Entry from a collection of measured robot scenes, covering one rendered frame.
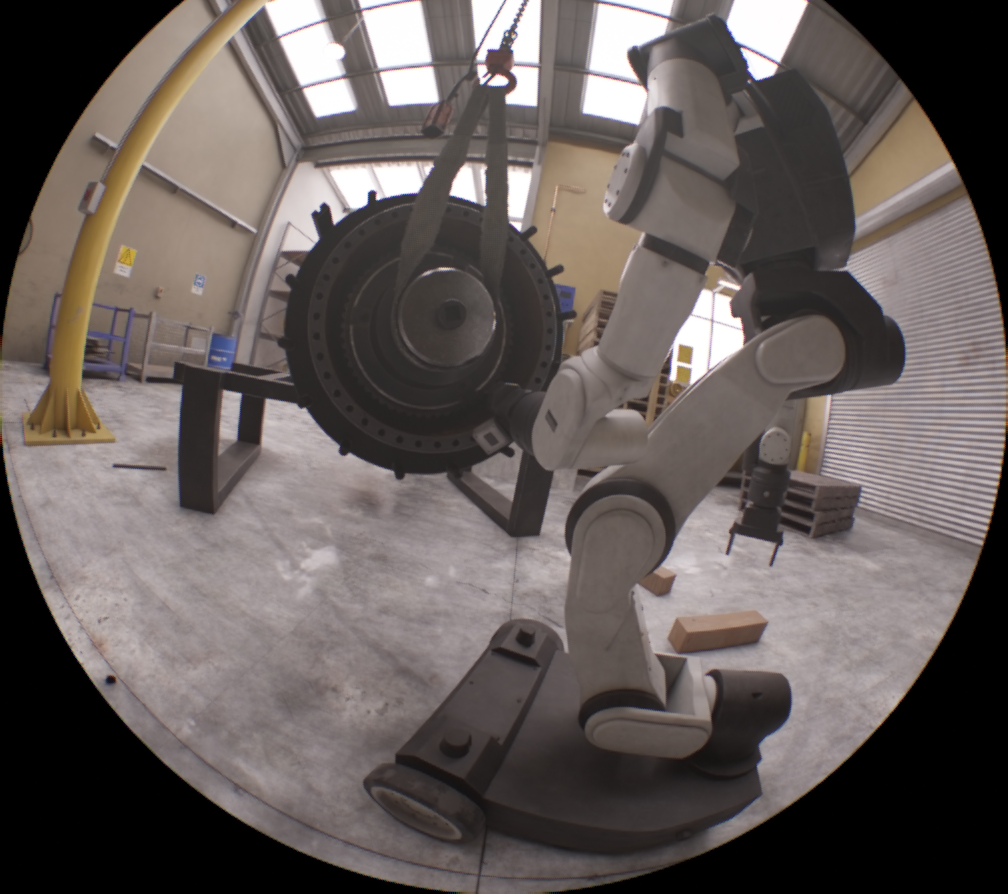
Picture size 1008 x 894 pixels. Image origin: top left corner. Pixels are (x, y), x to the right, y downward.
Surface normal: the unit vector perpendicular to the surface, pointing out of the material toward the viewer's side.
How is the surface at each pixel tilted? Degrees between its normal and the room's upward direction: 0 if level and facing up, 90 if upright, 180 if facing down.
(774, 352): 90
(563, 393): 97
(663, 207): 108
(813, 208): 121
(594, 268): 90
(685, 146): 173
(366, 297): 90
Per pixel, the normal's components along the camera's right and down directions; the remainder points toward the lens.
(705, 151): -0.25, 0.96
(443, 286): 0.37, 0.06
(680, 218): -0.49, 0.36
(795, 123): -0.74, -0.04
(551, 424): -0.92, -0.05
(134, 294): 0.98, 0.18
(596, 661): -0.35, -0.08
